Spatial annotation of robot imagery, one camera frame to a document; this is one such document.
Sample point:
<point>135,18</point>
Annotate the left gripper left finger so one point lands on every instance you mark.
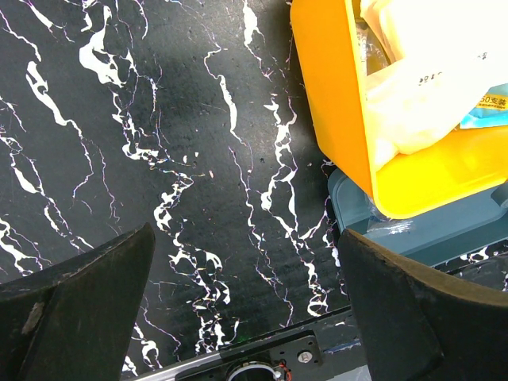
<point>74,320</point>

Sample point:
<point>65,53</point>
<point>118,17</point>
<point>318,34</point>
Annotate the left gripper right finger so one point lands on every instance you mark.
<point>418,323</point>

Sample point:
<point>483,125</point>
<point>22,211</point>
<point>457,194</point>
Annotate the blue divided tray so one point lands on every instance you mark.
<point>439,235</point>

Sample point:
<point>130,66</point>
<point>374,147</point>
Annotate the cotton swab bag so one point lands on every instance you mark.
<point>491,111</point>

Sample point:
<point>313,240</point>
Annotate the cotton ball bag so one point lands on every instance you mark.
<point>444,57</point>

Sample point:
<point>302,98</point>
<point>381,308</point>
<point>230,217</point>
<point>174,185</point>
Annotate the yellow medicine box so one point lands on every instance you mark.
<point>463,163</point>

